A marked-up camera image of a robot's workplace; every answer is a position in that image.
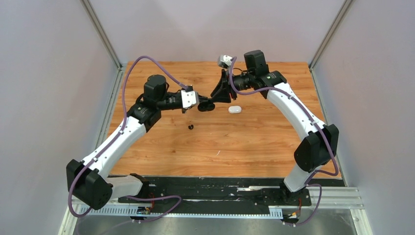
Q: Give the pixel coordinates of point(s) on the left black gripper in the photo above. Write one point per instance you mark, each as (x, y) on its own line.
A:
(202, 99)

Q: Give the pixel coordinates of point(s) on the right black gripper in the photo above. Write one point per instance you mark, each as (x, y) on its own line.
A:
(222, 90)

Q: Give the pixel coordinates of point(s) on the white earbud charging case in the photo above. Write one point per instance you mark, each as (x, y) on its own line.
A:
(235, 109)

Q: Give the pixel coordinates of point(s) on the black earbud charging case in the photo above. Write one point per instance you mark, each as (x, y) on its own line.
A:
(206, 106)

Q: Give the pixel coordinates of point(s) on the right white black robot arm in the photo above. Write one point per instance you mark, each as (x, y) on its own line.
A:
(318, 147)

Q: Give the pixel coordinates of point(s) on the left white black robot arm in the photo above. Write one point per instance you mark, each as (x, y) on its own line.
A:
(89, 180)

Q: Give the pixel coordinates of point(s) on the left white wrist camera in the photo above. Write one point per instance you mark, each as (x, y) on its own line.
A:
(188, 90)

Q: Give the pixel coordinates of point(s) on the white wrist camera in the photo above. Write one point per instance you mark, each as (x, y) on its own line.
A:
(188, 90)
(224, 61)

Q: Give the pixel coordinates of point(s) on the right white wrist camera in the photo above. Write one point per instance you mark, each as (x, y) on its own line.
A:
(224, 61)

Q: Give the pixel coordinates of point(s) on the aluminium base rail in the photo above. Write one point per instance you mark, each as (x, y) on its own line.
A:
(268, 192)

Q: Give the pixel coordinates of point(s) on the left aluminium corner post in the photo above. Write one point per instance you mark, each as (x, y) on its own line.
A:
(101, 32)

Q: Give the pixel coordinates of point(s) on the aluminium corner post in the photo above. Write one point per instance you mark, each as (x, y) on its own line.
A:
(101, 32)
(346, 5)

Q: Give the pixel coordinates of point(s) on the right aluminium corner post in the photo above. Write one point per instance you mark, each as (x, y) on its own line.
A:
(346, 5)

